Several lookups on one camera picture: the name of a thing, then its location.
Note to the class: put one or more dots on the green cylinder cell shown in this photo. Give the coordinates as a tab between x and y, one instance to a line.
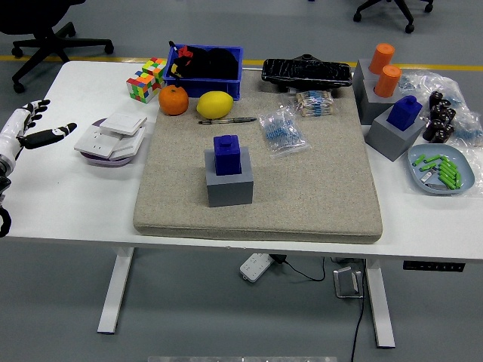
418	160
448	171
457	181
451	165
449	180
434	158
446	159
428	167

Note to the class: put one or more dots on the clear bag of blue resistors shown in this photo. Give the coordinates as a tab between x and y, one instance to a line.
283	132

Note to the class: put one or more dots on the white power strip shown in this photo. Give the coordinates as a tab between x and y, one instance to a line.
256	267

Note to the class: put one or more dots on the crumpled clear plastic bag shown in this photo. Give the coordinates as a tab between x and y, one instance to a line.
426	84
469	130

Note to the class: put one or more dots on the black rear-view mirror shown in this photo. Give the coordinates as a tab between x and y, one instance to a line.
305	73

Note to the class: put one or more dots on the large colourful puzzle cube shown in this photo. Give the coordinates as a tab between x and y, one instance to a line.
142	88

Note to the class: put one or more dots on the silver metal stand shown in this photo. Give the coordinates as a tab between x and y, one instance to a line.
347	283

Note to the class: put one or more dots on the grey cube seal holder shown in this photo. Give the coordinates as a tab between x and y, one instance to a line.
388	143
360	75
229	192
373	109

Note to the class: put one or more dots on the black table control panel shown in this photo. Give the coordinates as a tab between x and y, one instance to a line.
434	266

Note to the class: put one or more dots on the white wall socket plate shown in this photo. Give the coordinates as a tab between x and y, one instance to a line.
96	143

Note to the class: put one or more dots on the dark brown capacitor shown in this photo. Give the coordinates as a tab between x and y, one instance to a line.
450	115
437	113
445	105
436	100
432	129
442	135

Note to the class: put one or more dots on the blue-grey shallow tray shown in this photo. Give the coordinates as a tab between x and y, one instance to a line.
462	166

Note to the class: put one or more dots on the yellow lemon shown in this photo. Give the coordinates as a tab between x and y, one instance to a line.
215	105

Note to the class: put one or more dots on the orange fruit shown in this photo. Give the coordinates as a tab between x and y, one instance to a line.
173	101

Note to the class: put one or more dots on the small colourful puzzle cube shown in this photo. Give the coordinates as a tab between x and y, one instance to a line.
154	68

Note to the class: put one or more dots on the orange cylinder seal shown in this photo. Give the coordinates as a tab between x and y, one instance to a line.
388	81
381	58

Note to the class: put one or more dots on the blue square seal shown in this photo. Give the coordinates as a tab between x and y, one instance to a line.
403	115
227	160

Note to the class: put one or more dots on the black office chair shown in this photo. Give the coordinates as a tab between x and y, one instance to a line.
400	9
45	37

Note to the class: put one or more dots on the white table leg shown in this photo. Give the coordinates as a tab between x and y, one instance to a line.
117	290
381	309

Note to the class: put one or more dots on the black silver pen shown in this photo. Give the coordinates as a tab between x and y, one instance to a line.
230	120

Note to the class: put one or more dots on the white wall switch plate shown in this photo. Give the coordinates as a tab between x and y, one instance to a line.
122	123

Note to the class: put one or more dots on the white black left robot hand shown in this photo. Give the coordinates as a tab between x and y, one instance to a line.
9	132

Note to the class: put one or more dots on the grey-brown fabric mat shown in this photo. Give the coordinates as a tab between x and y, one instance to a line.
302	196

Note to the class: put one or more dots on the silver usb stick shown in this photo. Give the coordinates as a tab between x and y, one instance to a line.
429	176

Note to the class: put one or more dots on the taped resistor bundle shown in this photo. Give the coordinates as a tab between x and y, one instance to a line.
313	103

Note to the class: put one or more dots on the blue plastic bin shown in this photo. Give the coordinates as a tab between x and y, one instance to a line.
211	87

